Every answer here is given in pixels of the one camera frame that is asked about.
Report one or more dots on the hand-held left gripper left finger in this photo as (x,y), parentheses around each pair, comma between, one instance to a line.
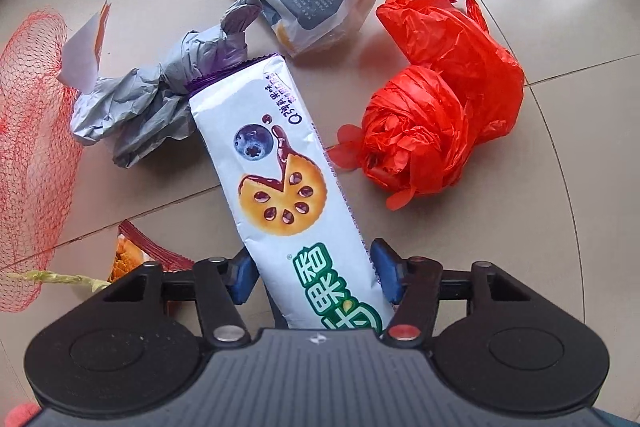
(241,278)

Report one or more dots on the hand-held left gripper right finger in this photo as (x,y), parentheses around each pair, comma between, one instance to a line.
(387,272)

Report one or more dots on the white biscuit wrapper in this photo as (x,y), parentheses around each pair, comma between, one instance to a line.
(280,167)

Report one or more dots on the red plastic bag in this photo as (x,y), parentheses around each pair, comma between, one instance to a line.
(425,117)

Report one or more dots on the grey plastic bag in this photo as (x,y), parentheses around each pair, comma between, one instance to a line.
(140,92)

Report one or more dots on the red mesh net bag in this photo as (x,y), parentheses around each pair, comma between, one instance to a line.
(30,147)

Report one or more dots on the orange snack wrapper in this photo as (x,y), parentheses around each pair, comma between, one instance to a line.
(130,252)

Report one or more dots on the yellow-green leaf strip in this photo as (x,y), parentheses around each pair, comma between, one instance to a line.
(55,278)

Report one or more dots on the red mesh item on table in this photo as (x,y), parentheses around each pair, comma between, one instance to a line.
(15,417)

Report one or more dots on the white paper tag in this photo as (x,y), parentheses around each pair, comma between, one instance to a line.
(80,52)

